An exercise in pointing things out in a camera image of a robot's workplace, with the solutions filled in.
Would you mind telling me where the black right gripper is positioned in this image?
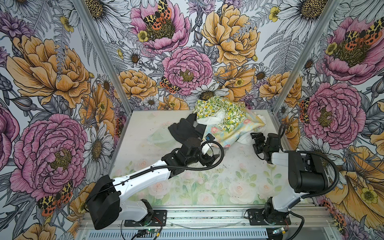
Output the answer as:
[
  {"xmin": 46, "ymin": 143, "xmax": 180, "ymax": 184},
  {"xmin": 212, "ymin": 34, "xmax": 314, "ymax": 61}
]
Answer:
[{"xmin": 250, "ymin": 132, "xmax": 270, "ymax": 155}]

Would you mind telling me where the white cloth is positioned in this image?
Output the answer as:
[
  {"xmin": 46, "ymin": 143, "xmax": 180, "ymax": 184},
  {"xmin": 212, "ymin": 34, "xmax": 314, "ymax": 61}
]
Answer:
[{"xmin": 197, "ymin": 110, "xmax": 226, "ymax": 126}]

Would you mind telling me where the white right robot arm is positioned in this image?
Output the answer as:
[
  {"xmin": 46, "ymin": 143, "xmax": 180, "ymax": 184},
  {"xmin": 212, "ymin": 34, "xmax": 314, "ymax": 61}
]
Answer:
[{"xmin": 245, "ymin": 133, "xmax": 329, "ymax": 226}]

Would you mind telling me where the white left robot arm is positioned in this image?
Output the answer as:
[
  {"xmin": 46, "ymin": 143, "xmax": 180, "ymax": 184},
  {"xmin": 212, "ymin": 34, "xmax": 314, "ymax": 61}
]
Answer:
[{"xmin": 86, "ymin": 138, "xmax": 225, "ymax": 230}]

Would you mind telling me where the dark grey cloth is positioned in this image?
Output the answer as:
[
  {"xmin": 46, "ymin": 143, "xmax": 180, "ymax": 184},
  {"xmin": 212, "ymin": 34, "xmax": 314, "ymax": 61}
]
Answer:
[{"xmin": 168, "ymin": 114, "xmax": 207, "ymax": 147}]

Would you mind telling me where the pastel floral cloth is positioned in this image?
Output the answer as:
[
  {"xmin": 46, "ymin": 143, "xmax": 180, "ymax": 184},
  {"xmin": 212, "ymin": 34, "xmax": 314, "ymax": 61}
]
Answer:
[{"xmin": 204, "ymin": 110, "xmax": 267, "ymax": 148}]

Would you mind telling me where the lemon print cloth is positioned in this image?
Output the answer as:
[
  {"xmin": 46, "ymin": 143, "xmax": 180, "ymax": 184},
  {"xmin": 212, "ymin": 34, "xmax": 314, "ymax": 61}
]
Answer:
[{"xmin": 193, "ymin": 96, "xmax": 246, "ymax": 133}]

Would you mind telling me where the green circuit board left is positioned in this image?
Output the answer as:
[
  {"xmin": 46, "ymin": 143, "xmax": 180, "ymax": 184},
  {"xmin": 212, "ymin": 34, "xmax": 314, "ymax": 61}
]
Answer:
[{"xmin": 138, "ymin": 229, "xmax": 161, "ymax": 237}]

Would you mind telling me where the green circuit board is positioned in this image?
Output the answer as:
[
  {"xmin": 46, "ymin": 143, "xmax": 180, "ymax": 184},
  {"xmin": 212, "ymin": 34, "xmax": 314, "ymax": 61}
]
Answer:
[
  {"xmin": 138, "ymin": 229, "xmax": 161, "ymax": 237},
  {"xmin": 272, "ymin": 227, "xmax": 286, "ymax": 235}
]

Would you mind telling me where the green circuit board right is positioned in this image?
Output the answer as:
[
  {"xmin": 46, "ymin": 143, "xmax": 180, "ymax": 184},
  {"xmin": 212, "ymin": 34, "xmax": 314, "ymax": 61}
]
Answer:
[{"xmin": 272, "ymin": 227, "xmax": 286, "ymax": 235}]

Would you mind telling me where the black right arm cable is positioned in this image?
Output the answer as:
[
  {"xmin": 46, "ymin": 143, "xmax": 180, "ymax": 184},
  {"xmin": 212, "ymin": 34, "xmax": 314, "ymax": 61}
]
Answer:
[{"xmin": 277, "ymin": 123, "xmax": 340, "ymax": 240}]

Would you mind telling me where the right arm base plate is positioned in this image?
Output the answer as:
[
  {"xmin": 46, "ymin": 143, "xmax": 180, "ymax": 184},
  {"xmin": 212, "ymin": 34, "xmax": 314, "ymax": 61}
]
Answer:
[{"xmin": 244, "ymin": 209, "xmax": 291, "ymax": 226}]

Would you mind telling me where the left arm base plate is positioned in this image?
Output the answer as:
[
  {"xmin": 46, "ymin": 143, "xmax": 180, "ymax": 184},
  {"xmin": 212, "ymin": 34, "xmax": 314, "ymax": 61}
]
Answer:
[{"xmin": 124, "ymin": 210, "xmax": 168, "ymax": 227}]

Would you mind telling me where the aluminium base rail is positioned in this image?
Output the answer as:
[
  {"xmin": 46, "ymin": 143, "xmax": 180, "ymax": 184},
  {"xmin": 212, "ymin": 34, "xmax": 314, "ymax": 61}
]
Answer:
[{"xmin": 74, "ymin": 204, "xmax": 337, "ymax": 230}]

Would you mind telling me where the white vented cable duct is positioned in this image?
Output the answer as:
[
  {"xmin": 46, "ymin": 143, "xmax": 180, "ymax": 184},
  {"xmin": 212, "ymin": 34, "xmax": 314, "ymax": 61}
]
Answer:
[{"xmin": 83, "ymin": 228, "xmax": 268, "ymax": 240}]

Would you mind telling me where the aluminium corner post right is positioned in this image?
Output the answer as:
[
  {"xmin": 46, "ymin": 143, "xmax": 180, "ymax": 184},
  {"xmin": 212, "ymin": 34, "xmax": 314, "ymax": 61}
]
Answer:
[{"xmin": 271, "ymin": 0, "xmax": 341, "ymax": 113}]

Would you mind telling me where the aluminium corner post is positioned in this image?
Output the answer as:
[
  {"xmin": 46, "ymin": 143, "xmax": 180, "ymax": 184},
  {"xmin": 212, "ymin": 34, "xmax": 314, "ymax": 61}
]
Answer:
[
  {"xmin": 74, "ymin": 1, "xmax": 133, "ymax": 117},
  {"xmin": 271, "ymin": 0, "xmax": 341, "ymax": 113}
]

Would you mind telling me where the aluminium corner post left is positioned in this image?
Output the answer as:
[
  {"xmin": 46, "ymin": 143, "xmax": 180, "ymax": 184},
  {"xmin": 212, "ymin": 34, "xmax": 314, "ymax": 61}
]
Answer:
[{"xmin": 74, "ymin": 1, "xmax": 133, "ymax": 117}]

